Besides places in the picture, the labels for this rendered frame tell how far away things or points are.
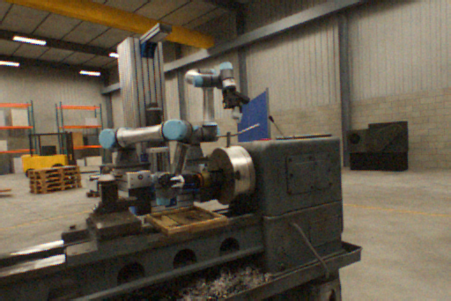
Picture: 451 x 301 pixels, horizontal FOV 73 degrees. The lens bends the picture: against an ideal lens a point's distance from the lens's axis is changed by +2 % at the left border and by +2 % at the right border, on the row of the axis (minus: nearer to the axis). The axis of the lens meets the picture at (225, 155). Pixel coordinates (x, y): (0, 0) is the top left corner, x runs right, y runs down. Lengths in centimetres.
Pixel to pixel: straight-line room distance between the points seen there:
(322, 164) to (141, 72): 138
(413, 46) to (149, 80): 1032
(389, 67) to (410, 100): 134
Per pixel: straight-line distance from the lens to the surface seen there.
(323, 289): 190
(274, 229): 162
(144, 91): 227
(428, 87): 1151
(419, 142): 1147
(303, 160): 171
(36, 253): 153
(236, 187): 151
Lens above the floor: 128
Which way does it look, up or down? 3 degrees down
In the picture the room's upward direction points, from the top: 4 degrees counter-clockwise
